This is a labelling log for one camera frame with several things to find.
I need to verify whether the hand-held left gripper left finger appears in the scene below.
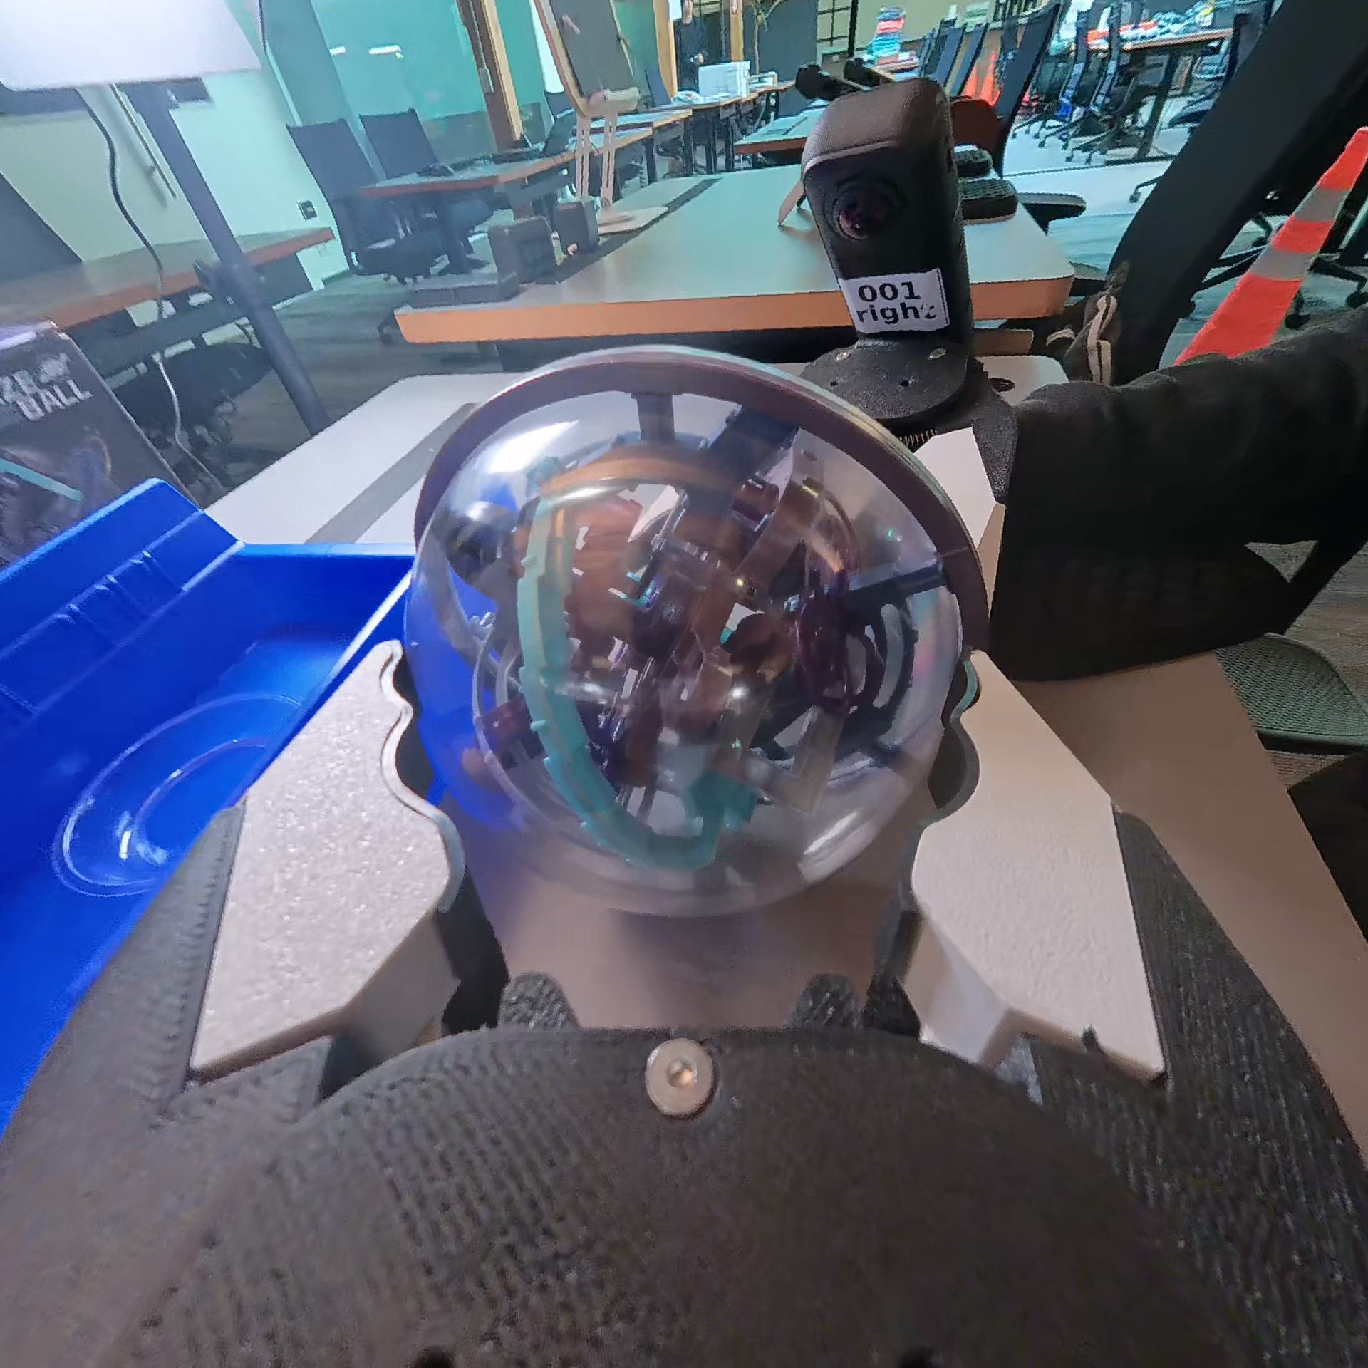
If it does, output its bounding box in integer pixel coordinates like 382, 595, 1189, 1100
194, 642, 503, 1077

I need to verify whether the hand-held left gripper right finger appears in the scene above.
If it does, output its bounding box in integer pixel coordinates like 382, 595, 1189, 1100
881, 654, 1166, 1077

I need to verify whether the blue plastic bin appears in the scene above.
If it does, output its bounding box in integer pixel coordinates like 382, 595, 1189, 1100
0, 483, 418, 1136

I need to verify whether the clear plastic maze ball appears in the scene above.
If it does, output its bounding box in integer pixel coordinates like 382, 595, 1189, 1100
407, 347, 992, 917

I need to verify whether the clear plastic ball stand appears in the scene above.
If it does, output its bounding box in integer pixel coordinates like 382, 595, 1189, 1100
53, 696, 301, 896

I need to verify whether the long pale desk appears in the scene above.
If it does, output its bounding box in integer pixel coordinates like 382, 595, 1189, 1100
395, 162, 1075, 349

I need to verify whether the black office chair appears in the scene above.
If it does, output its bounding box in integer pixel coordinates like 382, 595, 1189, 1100
1091, 0, 1368, 387
290, 113, 461, 281

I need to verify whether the orange traffic cone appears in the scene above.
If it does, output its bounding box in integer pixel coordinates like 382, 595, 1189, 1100
1176, 126, 1368, 365

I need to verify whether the dark blue cardboard box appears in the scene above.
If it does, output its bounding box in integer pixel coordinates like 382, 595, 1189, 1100
0, 321, 182, 569

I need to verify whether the brown wooden desk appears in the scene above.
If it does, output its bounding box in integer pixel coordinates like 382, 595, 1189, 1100
0, 225, 332, 333

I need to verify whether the white light panel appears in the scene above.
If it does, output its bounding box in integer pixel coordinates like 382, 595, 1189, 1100
0, 0, 262, 92

